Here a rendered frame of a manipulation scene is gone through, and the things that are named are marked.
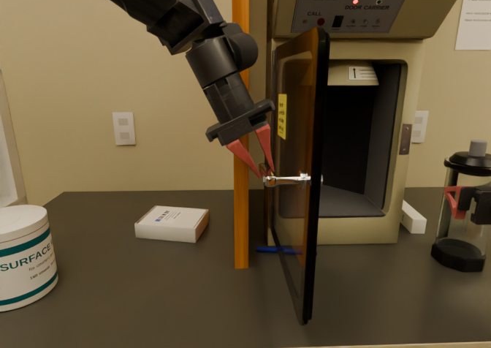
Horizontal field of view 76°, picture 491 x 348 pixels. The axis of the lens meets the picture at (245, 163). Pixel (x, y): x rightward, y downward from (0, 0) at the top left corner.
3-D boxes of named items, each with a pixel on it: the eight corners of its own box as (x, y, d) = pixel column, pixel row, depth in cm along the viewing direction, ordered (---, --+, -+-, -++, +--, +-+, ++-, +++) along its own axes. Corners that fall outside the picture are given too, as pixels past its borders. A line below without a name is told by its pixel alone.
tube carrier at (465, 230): (419, 243, 75) (433, 156, 70) (464, 242, 76) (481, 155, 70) (449, 269, 65) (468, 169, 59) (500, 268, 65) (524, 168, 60)
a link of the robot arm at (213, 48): (173, 52, 42) (203, 31, 39) (201, 44, 48) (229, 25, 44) (198, 99, 44) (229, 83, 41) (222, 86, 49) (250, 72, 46)
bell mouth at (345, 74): (297, 83, 85) (297, 62, 83) (361, 83, 85) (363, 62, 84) (312, 85, 68) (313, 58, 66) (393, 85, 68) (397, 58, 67)
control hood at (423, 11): (270, 38, 64) (272, -18, 61) (427, 39, 65) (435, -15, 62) (278, 30, 53) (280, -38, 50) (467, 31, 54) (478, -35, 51)
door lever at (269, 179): (289, 174, 51) (289, 159, 51) (303, 191, 42) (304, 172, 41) (256, 175, 51) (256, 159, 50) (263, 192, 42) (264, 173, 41)
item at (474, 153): (438, 166, 70) (442, 137, 68) (478, 166, 70) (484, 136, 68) (467, 178, 61) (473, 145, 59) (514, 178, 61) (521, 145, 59)
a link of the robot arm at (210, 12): (146, 20, 43) (187, -20, 38) (193, 14, 52) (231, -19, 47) (193, 98, 46) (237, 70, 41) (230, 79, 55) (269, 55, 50)
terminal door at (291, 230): (273, 229, 74) (278, 47, 63) (307, 332, 44) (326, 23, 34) (270, 230, 74) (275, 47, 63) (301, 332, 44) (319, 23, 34)
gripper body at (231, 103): (212, 138, 50) (190, 95, 48) (271, 109, 49) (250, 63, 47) (210, 146, 43) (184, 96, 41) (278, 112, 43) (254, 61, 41)
